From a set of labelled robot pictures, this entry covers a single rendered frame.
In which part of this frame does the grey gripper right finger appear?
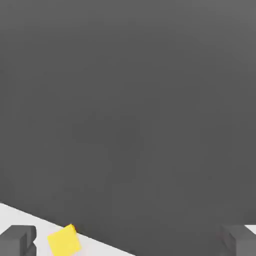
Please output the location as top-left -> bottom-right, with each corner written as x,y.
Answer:
219,224 -> 256,256

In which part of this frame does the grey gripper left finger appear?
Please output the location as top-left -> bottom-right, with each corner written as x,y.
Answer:
0,224 -> 38,256

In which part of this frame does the small yellow cube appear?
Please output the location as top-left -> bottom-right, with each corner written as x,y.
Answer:
47,223 -> 83,256

